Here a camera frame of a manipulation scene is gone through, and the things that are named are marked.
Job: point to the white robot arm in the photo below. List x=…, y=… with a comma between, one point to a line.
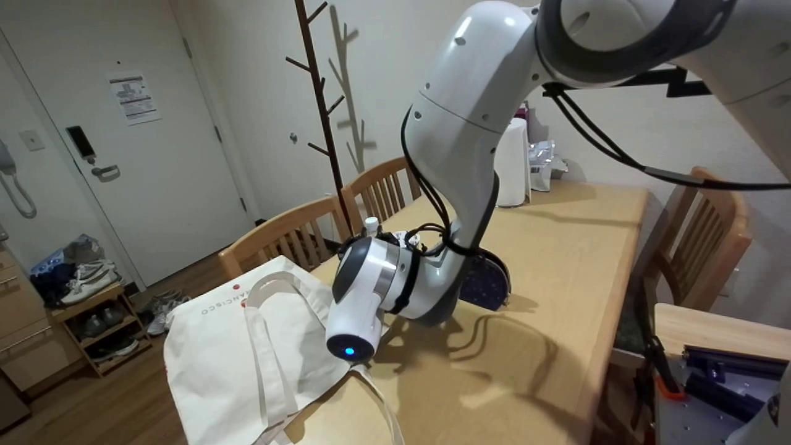
x=470, y=100

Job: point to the wooden slat-back chair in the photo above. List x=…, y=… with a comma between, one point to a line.
x=713, y=211
x=373, y=184
x=273, y=237

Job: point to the navy star pattern pouch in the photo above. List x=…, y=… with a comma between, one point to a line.
x=489, y=286

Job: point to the white jug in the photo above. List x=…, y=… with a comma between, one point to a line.
x=514, y=174

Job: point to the dark wooden coat rack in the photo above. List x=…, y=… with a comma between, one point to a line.
x=324, y=107

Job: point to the crumpled clear plastic bag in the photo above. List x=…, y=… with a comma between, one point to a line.
x=545, y=165

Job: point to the white canvas tote bag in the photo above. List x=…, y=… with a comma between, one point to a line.
x=224, y=363

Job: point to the white door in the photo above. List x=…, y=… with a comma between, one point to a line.
x=156, y=213

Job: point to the grey sneaker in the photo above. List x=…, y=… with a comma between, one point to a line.
x=163, y=315

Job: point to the paper notice sheet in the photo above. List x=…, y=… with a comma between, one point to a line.
x=135, y=100

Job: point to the white sneaker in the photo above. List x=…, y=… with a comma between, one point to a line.
x=90, y=291
x=93, y=273

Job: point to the black orange clamp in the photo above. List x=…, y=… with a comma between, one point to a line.
x=666, y=373

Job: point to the black electronic door lock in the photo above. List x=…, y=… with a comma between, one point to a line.
x=79, y=144

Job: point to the light wooden side table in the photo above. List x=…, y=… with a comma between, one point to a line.
x=717, y=324

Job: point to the dark blue shoe pile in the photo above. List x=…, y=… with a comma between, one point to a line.
x=51, y=280

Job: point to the light wooden drawer cabinet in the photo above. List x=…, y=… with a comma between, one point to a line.
x=27, y=354

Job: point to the white intercom handset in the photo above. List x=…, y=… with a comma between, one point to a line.
x=9, y=165

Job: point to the dark purple slotted frame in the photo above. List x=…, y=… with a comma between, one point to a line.
x=729, y=379

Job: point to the white light switch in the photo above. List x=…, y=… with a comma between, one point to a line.
x=31, y=140

